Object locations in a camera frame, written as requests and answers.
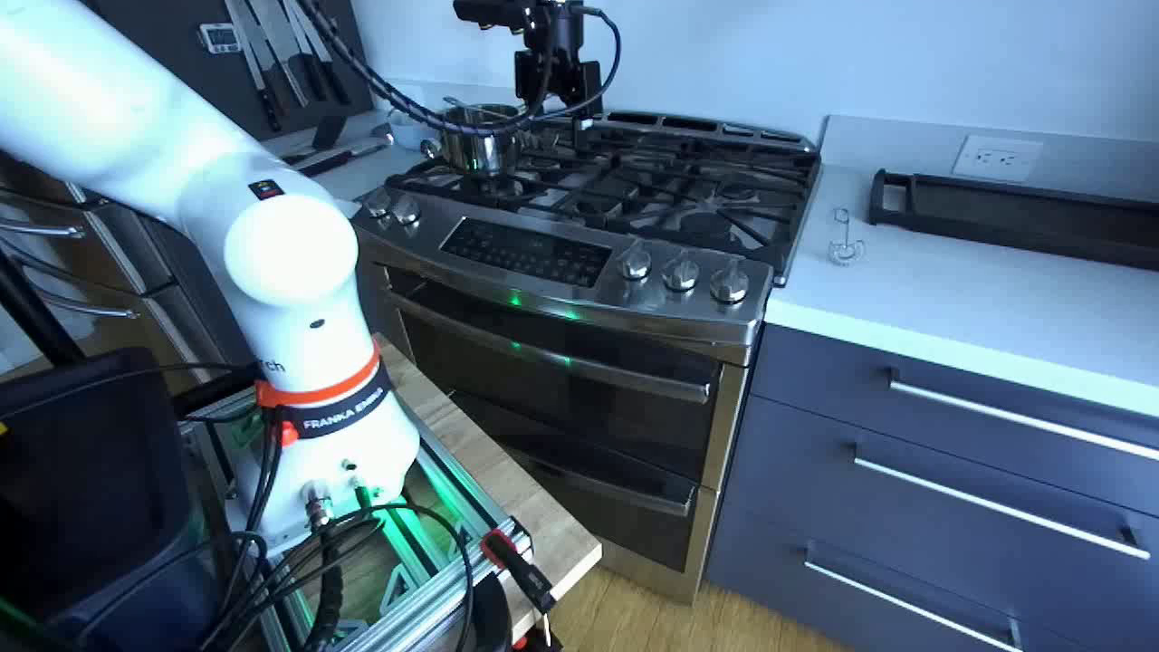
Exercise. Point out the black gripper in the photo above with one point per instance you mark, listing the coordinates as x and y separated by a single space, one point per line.
556 57

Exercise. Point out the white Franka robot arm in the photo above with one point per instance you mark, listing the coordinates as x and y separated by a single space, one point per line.
293 256

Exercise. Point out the stainless steel pot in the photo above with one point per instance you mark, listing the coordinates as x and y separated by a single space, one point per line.
482 154

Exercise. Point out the silver stove knob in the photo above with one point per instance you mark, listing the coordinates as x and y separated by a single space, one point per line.
378 212
730 288
681 277
407 214
634 265

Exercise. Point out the pale blue bowl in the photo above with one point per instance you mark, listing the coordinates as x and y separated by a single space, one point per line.
407 137

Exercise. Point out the stainless gas range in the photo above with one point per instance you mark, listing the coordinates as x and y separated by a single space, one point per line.
545 363

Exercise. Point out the tall glass oven door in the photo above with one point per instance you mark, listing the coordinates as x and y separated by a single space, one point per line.
545 387

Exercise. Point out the small clear glass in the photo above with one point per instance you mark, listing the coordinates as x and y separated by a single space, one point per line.
846 242

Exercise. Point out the white digital timer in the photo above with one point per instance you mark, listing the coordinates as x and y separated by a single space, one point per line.
220 39

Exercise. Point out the wood topped aluminium robot cart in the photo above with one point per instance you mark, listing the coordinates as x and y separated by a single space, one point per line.
482 471

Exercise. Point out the short glass oven door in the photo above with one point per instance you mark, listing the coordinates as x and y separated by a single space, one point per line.
619 509

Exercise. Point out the red black clamp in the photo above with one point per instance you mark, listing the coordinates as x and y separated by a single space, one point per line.
518 567

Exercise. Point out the black rectangular tray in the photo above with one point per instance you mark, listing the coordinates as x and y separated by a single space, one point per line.
1026 219

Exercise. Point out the black stand pole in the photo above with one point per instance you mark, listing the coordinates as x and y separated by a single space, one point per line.
37 308

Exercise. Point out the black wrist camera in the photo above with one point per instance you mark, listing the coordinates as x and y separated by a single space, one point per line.
489 14

